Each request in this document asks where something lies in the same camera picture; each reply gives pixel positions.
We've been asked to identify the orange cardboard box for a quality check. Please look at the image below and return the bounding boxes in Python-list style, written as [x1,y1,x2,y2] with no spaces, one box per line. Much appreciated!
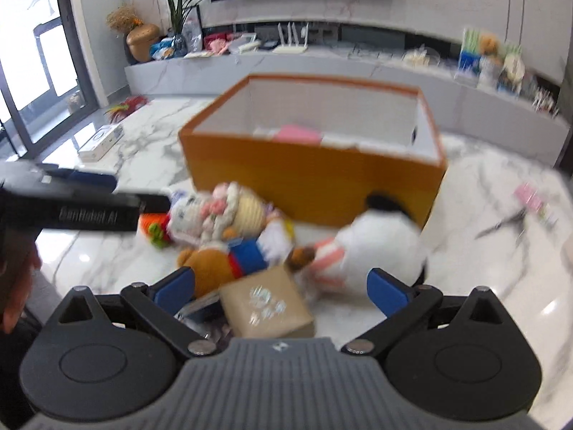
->
[178,73,448,229]

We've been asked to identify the gold vase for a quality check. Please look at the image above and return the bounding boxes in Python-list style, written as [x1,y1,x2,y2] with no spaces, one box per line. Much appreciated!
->
[125,23,161,64]

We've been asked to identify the green plant in glass vase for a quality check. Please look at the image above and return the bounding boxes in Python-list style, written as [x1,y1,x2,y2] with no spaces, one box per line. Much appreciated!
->
[165,0,209,57]

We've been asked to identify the dried flower bunch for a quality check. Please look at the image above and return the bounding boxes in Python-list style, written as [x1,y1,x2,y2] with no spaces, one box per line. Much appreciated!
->
[106,4,145,35]

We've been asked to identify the white plush with pink stripes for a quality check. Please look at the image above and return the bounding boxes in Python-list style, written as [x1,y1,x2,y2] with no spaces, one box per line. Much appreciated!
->
[313,192,431,297]

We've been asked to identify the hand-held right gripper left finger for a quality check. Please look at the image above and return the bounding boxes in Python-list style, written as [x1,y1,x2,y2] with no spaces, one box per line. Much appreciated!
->
[42,267,220,359]

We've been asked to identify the white router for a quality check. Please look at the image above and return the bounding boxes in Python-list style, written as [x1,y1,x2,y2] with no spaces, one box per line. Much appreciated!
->
[272,21,310,54]

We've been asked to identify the red feather toy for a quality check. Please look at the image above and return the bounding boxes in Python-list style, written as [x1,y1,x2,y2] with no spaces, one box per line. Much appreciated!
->
[104,95,153,123]

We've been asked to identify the brown bear plush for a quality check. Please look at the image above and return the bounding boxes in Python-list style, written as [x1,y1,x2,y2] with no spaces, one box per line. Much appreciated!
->
[177,219,316,300]

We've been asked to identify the scissors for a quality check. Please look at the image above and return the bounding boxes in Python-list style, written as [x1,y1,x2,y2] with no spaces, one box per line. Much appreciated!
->
[475,208,530,248]

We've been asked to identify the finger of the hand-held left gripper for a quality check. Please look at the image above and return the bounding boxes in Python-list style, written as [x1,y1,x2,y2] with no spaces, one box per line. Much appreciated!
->
[42,167,118,192]
[138,192,172,214]

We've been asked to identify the pink gift box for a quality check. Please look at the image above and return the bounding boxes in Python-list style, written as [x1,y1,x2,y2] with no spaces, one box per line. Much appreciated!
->
[203,31,234,55]

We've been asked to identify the white flat box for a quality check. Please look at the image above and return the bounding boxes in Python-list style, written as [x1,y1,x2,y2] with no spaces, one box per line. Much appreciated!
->
[78,124,125,162]

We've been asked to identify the crocheted strawberry toy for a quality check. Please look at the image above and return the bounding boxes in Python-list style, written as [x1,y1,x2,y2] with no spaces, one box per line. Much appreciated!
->
[139,212,174,250]

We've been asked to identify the small bear plush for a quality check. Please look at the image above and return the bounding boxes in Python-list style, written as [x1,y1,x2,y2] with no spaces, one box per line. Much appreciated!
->
[479,35,502,69]

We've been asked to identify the glass sliding door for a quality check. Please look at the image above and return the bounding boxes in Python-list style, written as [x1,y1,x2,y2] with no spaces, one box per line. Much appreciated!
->
[0,0,98,158]

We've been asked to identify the crochet doll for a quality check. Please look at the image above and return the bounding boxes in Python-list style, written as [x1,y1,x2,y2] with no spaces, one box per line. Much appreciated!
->
[168,182,270,245]

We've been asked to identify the blue snack bag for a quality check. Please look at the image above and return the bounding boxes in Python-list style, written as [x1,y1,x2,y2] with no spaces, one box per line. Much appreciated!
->
[150,38,176,60]

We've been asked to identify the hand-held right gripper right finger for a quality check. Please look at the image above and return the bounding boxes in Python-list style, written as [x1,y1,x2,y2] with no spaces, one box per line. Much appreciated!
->
[341,267,515,359]

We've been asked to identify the illustrated card box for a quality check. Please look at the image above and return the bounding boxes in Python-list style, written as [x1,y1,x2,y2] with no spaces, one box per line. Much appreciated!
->
[218,265,317,339]

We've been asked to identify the person's left hand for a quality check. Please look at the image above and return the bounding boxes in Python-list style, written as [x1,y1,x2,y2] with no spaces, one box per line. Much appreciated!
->
[2,244,42,334]

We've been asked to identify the pink card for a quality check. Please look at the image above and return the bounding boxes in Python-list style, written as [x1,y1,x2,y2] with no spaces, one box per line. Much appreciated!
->
[514,183,560,228]

